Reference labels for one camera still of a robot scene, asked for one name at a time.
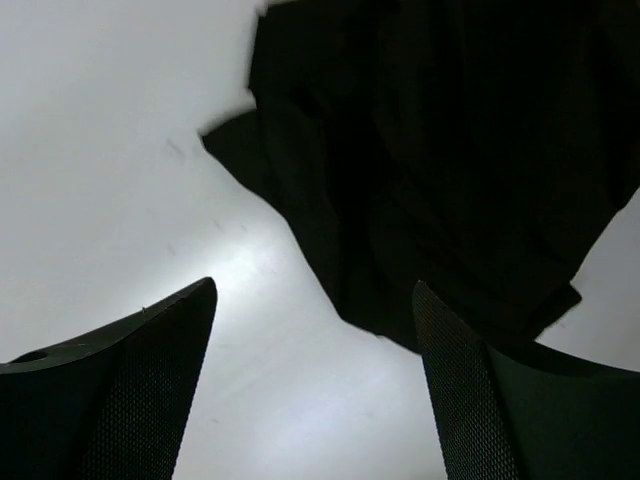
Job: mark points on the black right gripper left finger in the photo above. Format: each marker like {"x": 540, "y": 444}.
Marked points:
{"x": 112, "y": 403}

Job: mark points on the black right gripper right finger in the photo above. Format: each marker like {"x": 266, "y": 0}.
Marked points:
{"x": 511, "y": 409}

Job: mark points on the black pleated skirt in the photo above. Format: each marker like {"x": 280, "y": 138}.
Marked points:
{"x": 480, "y": 147}

